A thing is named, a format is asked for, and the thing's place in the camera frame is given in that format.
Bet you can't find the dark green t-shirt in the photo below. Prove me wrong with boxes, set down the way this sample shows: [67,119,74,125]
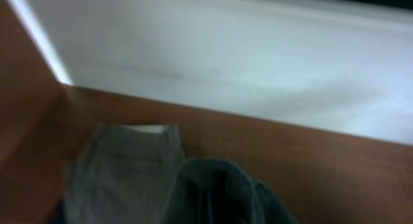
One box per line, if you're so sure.
[161,158,297,224]

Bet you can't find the grey folded pants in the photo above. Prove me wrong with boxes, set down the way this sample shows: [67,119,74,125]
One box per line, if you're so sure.
[63,125,184,224]

